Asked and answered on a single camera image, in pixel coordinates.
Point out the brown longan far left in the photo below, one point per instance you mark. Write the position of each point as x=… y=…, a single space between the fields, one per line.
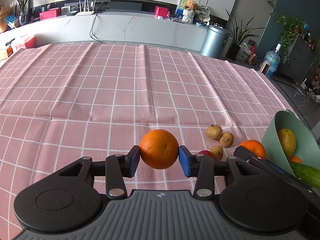
x=214 y=132

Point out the potted long-leaf plant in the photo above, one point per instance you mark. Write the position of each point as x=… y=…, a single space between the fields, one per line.
x=239 y=32

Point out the large yellow-green pear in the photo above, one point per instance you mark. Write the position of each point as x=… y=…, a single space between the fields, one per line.
x=288 y=142

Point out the orange the camera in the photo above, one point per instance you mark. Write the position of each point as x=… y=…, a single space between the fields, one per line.
x=296 y=160

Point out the brown longan near tomato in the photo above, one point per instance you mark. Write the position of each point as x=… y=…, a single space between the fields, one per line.
x=216 y=152

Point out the green cucumber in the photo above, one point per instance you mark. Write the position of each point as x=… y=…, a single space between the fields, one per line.
x=306 y=173

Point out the large orange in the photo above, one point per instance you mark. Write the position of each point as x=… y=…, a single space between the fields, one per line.
x=159 y=149

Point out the blue water jug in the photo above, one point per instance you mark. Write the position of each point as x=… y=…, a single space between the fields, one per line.
x=274 y=58

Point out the green colander bowl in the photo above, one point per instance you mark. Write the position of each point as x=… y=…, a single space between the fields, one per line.
x=307 y=148

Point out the small potted green plant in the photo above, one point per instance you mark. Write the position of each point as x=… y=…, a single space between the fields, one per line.
x=23 y=7

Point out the white plastic bag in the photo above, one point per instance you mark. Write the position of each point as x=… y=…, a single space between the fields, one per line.
x=243 y=53

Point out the trailing ivy plant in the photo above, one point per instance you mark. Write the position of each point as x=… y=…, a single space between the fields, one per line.
x=291 y=27

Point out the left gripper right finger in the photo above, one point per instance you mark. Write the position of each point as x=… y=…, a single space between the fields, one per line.
x=204 y=168

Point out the pink box on cabinet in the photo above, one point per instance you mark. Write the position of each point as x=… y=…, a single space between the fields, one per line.
x=51 y=13

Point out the pink checkered tablecloth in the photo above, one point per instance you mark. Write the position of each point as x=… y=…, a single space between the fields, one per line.
x=61 y=102

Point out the silver trash can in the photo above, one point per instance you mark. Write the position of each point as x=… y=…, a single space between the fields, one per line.
x=214 y=42

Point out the orange gourd vase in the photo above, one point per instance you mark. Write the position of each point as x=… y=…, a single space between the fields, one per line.
x=4 y=12

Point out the pink small heater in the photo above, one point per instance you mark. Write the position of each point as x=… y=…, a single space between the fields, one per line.
x=264 y=67

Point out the dark grey sideboard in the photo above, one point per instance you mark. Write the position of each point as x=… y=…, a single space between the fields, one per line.
x=299 y=61

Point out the white wifi router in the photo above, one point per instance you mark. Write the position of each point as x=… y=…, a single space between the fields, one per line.
x=87 y=8

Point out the brown longan far right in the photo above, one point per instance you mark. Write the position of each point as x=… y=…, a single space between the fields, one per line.
x=226 y=140

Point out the white marble tv cabinet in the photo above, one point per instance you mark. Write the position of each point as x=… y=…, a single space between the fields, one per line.
x=112 y=27

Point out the red cherry tomato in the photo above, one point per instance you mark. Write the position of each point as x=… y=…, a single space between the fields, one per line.
x=205 y=152

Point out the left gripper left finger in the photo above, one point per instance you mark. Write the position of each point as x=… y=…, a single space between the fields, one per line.
x=115 y=168

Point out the red box on cabinet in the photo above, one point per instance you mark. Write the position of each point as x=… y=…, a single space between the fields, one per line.
x=161 y=12

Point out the orange on right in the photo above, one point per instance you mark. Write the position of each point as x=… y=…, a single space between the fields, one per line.
x=255 y=147

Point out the teddy bear in pot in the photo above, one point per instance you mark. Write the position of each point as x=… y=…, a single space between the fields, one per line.
x=189 y=10

